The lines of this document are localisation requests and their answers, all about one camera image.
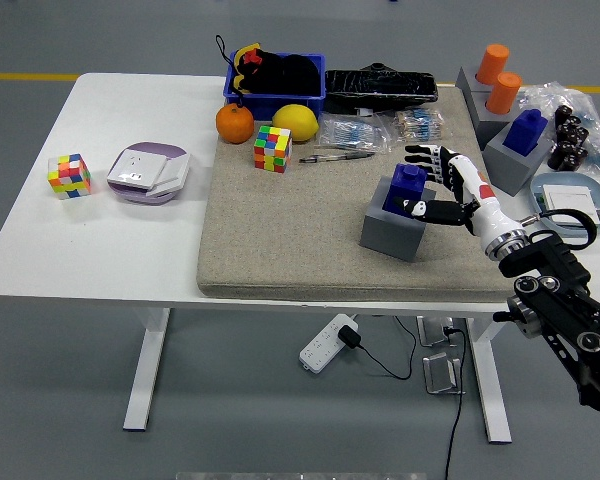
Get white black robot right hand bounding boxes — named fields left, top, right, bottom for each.
left=390, top=143, right=521, bottom=247

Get blue square seal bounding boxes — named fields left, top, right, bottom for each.
left=503, top=108, right=550, bottom=156
left=383, top=162, right=428, bottom=219

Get grey square seal holder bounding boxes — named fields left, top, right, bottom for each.
left=358, top=174, right=437, bottom=264
left=483, top=124, right=555, bottom=197

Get grey round seal holder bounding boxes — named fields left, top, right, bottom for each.
left=455, top=66, right=496, bottom=101
left=467, top=87, right=524, bottom=150

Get orange cylinder seal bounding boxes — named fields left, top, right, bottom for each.
left=475, top=43, right=511, bottom=85
left=485, top=71, right=524, bottom=115

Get light blue tray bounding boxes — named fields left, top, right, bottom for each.
left=529, top=172, right=600, bottom=234

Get clear bag tan resistors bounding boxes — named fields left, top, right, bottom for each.
left=379, top=107, right=451, bottom=144

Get clear plastic bag pile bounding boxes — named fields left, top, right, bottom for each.
left=519, top=82, right=600, bottom=176

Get black clear pen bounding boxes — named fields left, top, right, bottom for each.
left=298, top=151, right=376, bottom=164

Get clear bag blue resistors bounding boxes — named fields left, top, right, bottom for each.
left=313, top=112, right=394, bottom=155

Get black wrapped long box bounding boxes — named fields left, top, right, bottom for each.
left=323, top=62, right=440, bottom=115

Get white table leg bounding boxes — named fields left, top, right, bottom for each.
left=465, top=317, right=514, bottom=444
left=123, top=307, right=172, bottom=432

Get black plug adapter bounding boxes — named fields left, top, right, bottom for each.
left=338, top=324, right=362, bottom=350

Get grey-brown mat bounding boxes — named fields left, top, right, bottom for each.
left=195, top=87, right=520, bottom=304

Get yellow lemon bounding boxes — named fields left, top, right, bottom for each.
left=271, top=103, right=320, bottom=142

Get white power strip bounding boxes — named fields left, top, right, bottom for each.
left=298, top=313, right=360, bottom=374

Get colourful puzzle cube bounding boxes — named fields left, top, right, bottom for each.
left=253, top=124, right=294, bottom=175
left=47, top=152, right=93, bottom=201

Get blue plastic bin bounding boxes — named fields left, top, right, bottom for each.
left=222, top=51, right=327, bottom=123

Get black cloth pouch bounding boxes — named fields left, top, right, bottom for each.
left=239, top=48, right=322, bottom=96

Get orange fruit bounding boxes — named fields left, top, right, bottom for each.
left=215, top=103, right=256, bottom=145

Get yellow red toy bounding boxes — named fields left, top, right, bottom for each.
left=232, top=43, right=264, bottom=94

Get purple plate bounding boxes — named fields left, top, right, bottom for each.
left=107, top=141, right=191, bottom=206

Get metal bracket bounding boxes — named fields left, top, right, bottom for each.
left=422, top=351, right=465, bottom=396
left=416, top=315, right=459, bottom=348

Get thin black adapter cable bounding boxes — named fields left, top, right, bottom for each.
left=354, top=315, right=419, bottom=381

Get long black floor cable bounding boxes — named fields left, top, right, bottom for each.
left=442, top=325, right=469, bottom=480

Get black strap loop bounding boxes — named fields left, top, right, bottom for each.
left=214, top=34, right=237, bottom=66

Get white wall switch panel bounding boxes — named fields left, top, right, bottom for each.
left=144, top=153, right=192, bottom=197

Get white wall socket panel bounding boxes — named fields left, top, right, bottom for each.
left=106, top=149, right=169, bottom=190

